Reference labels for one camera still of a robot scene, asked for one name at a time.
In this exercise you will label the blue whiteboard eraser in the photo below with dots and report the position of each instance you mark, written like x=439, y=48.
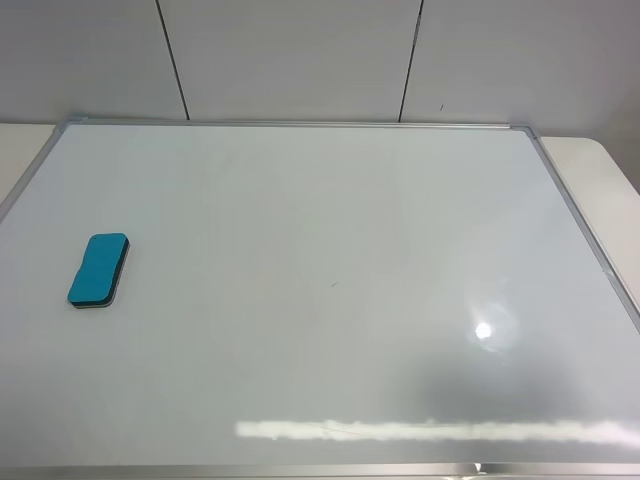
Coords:
x=96, y=281

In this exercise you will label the white whiteboard with aluminium frame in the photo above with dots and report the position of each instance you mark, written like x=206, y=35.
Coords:
x=312, y=301

